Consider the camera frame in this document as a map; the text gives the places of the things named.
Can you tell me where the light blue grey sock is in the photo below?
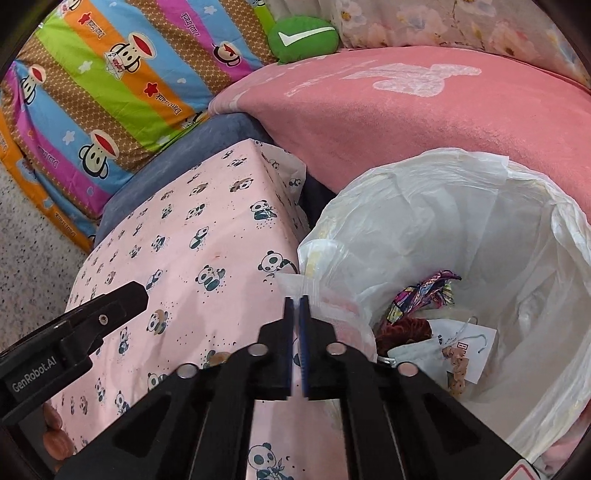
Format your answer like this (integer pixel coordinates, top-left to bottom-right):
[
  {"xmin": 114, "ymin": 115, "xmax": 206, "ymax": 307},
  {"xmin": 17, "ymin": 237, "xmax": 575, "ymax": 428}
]
[{"xmin": 387, "ymin": 338, "xmax": 448, "ymax": 387}]

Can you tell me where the dark red velvet scrunchie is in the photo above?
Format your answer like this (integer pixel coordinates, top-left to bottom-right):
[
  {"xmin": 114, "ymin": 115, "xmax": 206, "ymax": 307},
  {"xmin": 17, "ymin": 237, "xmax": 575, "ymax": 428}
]
[{"xmin": 376, "ymin": 317, "xmax": 433, "ymax": 356}]

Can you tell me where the white paper tag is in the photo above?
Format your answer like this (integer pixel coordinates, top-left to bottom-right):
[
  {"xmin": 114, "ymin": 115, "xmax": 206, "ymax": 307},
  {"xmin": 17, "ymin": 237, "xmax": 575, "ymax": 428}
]
[{"xmin": 429, "ymin": 318, "xmax": 497, "ymax": 384}]

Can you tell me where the colourful patterned ribbon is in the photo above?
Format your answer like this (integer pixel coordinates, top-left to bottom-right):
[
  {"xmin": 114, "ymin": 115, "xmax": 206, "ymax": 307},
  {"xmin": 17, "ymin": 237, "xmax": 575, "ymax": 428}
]
[{"xmin": 384, "ymin": 270, "xmax": 462, "ymax": 324}]

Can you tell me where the pink clear plastic packet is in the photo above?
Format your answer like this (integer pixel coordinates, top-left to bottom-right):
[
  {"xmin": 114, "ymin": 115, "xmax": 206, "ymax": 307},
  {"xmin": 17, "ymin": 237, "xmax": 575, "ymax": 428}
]
[{"xmin": 276, "ymin": 273, "xmax": 378, "ymax": 361}]

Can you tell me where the white plastic trash bag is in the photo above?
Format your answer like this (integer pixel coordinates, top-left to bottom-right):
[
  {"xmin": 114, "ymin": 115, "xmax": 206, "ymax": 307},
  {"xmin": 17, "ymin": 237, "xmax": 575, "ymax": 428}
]
[{"xmin": 297, "ymin": 149, "xmax": 590, "ymax": 461}]

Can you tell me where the person's left hand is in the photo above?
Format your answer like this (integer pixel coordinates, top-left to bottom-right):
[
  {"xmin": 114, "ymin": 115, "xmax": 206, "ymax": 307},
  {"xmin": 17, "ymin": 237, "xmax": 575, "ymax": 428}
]
[{"xmin": 42, "ymin": 403, "xmax": 75, "ymax": 471}]

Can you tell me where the pink panda print cloth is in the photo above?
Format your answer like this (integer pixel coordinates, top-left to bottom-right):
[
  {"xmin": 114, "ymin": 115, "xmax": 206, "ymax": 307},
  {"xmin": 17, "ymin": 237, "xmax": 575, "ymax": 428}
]
[{"xmin": 49, "ymin": 138, "xmax": 348, "ymax": 480}]

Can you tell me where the blue mattress cushion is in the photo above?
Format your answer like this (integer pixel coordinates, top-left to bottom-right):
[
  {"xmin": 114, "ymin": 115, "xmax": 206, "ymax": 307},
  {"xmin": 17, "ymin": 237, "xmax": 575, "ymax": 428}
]
[{"xmin": 94, "ymin": 113, "xmax": 274, "ymax": 245}]

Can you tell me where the colourful monkey striped quilt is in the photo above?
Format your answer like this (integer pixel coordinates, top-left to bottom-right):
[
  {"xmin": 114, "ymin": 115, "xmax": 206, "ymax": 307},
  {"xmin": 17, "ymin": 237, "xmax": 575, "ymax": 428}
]
[{"xmin": 1, "ymin": 0, "xmax": 274, "ymax": 251}]

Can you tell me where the pink blanket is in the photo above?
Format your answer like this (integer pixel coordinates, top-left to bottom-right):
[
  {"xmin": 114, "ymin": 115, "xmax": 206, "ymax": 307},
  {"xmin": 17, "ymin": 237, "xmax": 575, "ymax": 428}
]
[{"xmin": 208, "ymin": 47, "xmax": 590, "ymax": 210}]

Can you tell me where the green check mark cushion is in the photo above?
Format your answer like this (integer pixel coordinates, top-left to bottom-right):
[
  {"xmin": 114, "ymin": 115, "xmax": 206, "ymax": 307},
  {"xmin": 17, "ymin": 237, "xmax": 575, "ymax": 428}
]
[{"xmin": 267, "ymin": 16, "xmax": 339, "ymax": 64}]

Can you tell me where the grey floral bedsheet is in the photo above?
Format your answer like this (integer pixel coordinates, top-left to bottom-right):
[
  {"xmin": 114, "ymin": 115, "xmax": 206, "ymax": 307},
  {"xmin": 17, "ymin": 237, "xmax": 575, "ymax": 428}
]
[{"xmin": 267, "ymin": 0, "xmax": 590, "ymax": 87}]

